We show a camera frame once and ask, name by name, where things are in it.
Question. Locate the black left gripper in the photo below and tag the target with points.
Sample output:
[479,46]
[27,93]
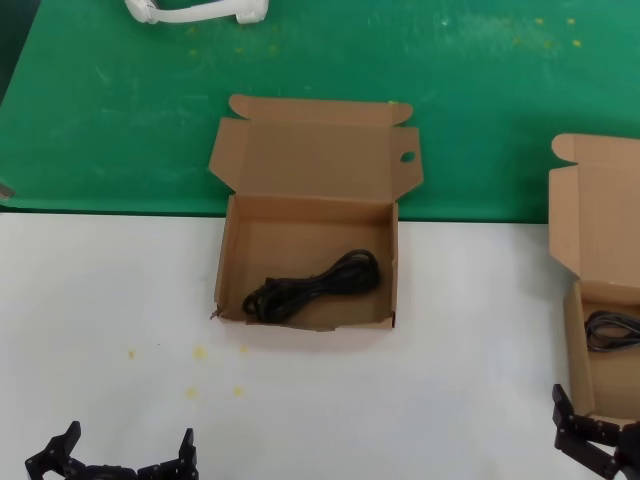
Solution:
[110,474]

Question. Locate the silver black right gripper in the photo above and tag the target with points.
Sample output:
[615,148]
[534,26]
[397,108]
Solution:
[631,450]

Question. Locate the open cardboard box without hole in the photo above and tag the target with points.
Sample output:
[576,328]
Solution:
[595,220]

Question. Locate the open cardboard box with hole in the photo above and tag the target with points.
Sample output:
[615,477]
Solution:
[310,165]

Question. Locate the green table mat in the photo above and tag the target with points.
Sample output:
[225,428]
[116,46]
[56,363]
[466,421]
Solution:
[350,55]

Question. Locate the white curved plastic object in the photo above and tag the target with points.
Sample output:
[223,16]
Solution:
[200,11]

